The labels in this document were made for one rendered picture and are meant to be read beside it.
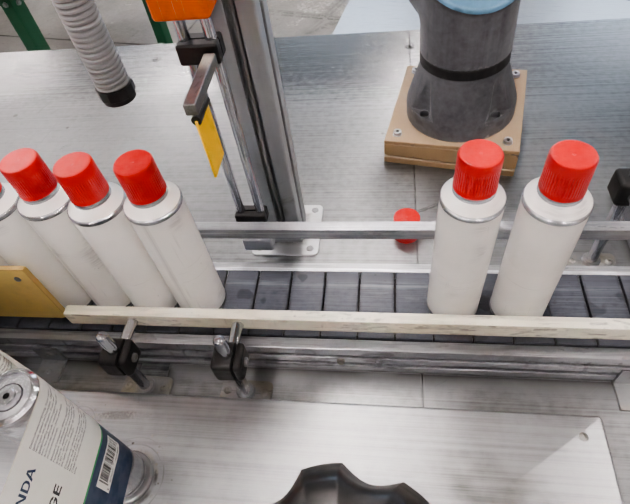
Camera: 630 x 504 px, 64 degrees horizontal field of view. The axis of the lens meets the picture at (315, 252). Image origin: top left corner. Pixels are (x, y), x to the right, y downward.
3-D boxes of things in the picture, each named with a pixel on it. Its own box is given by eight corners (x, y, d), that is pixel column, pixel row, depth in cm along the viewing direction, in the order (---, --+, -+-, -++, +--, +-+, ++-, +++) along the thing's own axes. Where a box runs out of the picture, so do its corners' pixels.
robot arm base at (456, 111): (401, 140, 71) (400, 80, 63) (412, 75, 79) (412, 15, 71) (515, 144, 67) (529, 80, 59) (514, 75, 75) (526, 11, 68)
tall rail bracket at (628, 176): (587, 303, 56) (647, 201, 43) (573, 252, 61) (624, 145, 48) (618, 304, 56) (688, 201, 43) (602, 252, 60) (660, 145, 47)
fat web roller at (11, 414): (96, 503, 44) (-48, 431, 29) (113, 450, 47) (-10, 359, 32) (145, 508, 43) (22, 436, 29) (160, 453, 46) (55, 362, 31)
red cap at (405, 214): (414, 246, 64) (415, 229, 61) (389, 239, 65) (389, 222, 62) (422, 227, 66) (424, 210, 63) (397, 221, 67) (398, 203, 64)
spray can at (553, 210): (492, 329, 50) (542, 179, 34) (486, 286, 53) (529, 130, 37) (547, 331, 49) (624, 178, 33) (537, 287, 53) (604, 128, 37)
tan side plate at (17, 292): (-14, 316, 56) (-70, 269, 49) (-10, 311, 57) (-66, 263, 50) (68, 319, 55) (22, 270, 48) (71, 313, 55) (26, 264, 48)
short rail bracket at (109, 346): (130, 399, 55) (78, 348, 46) (147, 348, 59) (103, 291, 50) (158, 401, 55) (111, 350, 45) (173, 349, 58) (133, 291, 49)
